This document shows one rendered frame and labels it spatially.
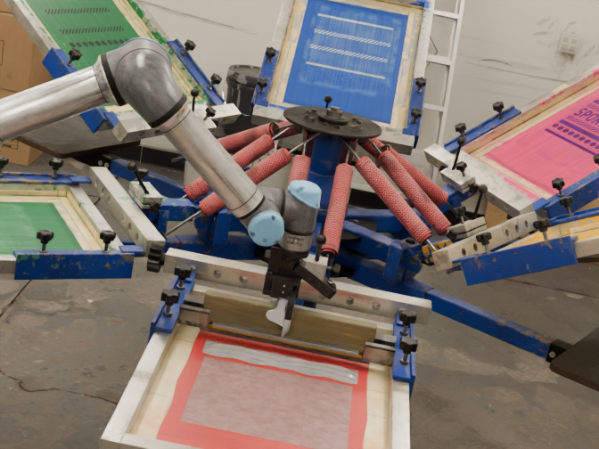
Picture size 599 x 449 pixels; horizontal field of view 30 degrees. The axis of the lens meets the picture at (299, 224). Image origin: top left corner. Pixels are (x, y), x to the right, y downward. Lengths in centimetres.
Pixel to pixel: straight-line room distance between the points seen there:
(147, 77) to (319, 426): 80
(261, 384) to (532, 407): 254
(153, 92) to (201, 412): 66
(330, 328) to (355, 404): 22
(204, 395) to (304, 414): 21
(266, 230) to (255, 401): 37
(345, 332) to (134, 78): 79
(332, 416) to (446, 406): 230
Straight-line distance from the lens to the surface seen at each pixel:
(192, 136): 227
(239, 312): 261
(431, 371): 494
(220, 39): 668
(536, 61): 667
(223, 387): 243
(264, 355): 259
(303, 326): 260
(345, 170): 316
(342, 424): 238
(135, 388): 231
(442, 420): 457
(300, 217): 248
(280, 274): 255
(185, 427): 227
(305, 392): 248
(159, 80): 225
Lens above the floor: 211
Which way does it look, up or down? 19 degrees down
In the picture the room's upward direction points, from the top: 11 degrees clockwise
